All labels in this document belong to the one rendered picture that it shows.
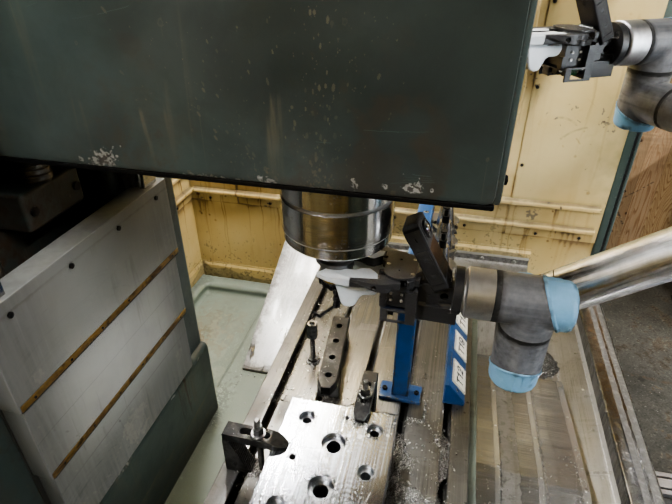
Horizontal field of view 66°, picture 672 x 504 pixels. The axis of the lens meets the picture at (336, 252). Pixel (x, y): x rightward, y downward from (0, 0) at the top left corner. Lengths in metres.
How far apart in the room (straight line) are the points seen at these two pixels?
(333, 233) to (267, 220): 1.36
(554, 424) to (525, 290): 0.86
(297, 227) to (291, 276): 1.22
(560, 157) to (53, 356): 1.46
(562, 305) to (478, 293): 0.11
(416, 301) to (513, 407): 0.86
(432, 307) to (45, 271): 0.58
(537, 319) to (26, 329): 0.73
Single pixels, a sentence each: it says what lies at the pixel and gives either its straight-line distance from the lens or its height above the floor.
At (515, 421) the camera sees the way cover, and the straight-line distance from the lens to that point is 1.52.
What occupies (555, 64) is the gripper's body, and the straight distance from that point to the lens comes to 1.01.
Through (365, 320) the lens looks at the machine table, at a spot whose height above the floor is 0.90.
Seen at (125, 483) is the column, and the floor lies 0.83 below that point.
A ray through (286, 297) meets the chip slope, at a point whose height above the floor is 0.74.
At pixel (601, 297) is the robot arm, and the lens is 0.89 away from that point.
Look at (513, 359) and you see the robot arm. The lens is 0.81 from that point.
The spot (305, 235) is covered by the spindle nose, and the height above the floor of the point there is 1.51.
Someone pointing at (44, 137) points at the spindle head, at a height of 1.63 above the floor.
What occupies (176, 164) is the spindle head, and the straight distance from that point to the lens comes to 0.64.
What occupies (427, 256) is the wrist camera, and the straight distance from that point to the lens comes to 0.72.
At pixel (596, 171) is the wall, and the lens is 1.81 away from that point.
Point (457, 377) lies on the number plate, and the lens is 1.29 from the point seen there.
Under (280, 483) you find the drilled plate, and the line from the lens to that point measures 1.03.
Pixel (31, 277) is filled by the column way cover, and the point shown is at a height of 1.41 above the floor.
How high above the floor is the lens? 1.84
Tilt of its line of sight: 32 degrees down
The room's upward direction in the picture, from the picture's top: straight up
